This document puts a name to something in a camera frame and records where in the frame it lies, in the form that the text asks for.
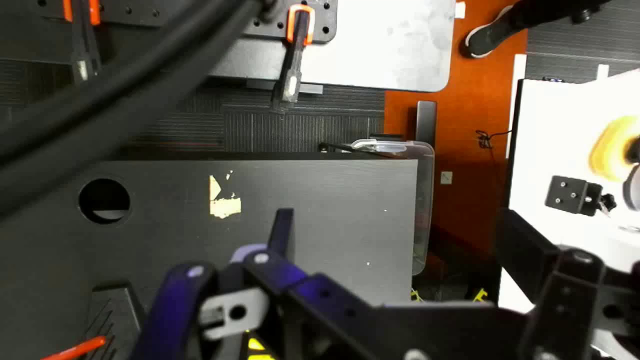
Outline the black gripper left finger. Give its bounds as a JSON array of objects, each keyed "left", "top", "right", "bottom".
[{"left": 128, "top": 208, "right": 375, "bottom": 360}]

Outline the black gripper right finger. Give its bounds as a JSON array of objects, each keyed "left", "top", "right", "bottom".
[{"left": 496, "top": 208, "right": 640, "bottom": 360}]

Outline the black stand holding red wrenches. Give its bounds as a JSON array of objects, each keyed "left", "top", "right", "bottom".
[{"left": 83, "top": 284, "right": 148, "bottom": 360}]

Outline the small black block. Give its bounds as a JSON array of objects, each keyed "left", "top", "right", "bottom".
[{"left": 544, "top": 173, "right": 617, "bottom": 217}]

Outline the torn beige paper scrap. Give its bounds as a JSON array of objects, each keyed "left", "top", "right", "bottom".
[{"left": 206, "top": 167, "right": 244, "bottom": 219}]

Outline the grey round device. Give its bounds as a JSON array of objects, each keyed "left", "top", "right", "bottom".
[{"left": 620, "top": 161, "right": 640, "bottom": 212}]

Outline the yellow tape roll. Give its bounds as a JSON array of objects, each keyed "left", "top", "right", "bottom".
[{"left": 588, "top": 113, "right": 640, "bottom": 183}]

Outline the white side table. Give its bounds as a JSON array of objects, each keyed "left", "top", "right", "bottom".
[{"left": 497, "top": 65, "right": 640, "bottom": 315}]

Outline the clear plastic bin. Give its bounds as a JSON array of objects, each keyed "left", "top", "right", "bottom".
[{"left": 318, "top": 136, "right": 438, "bottom": 278}]

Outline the black shoe white sole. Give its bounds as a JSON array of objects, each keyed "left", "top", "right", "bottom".
[{"left": 459, "top": 1, "right": 530, "bottom": 61}]

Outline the black orange bar clamp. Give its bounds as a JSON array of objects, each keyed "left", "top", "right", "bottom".
[
  {"left": 59, "top": 0, "right": 105, "bottom": 86},
  {"left": 267, "top": 1, "right": 318, "bottom": 111}
]

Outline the black trouser leg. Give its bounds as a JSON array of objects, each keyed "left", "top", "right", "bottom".
[{"left": 511, "top": 0, "right": 612, "bottom": 31}]

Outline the white metal plate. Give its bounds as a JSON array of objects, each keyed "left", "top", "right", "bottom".
[{"left": 212, "top": 0, "right": 458, "bottom": 96}]

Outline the red T-handle hex wrench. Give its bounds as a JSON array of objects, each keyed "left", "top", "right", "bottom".
[{"left": 40, "top": 333, "right": 109, "bottom": 360}]

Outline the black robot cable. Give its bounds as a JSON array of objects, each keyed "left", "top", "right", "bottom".
[{"left": 0, "top": 0, "right": 276, "bottom": 222}]

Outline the grey metal post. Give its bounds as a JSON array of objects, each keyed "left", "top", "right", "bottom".
[{"left": 413, "top": 97, "right": 438, "bottom": 145}]

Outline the black perforated bracket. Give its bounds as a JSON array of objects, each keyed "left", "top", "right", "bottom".
[{"left": 242, "top": 0, "right": 337, "bottom": 45}]

